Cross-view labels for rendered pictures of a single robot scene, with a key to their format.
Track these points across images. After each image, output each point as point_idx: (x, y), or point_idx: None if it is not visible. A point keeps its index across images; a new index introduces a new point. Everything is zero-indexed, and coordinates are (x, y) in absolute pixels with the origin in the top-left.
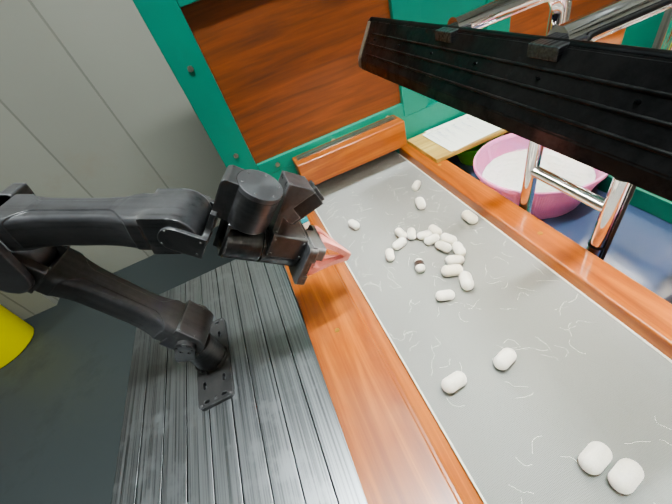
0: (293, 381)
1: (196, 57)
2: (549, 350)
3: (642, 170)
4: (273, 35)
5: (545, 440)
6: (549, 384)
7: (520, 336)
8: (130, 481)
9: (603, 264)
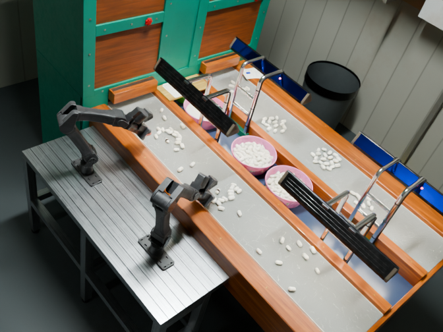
0: (124, 177)
1: (93, 51)
2: (202, 163)
3: (213, 122)
4: (118, 45)
5: None
6: (202, 169)
7: (196, 160)
8: (73, 205)
9: (217, 143)
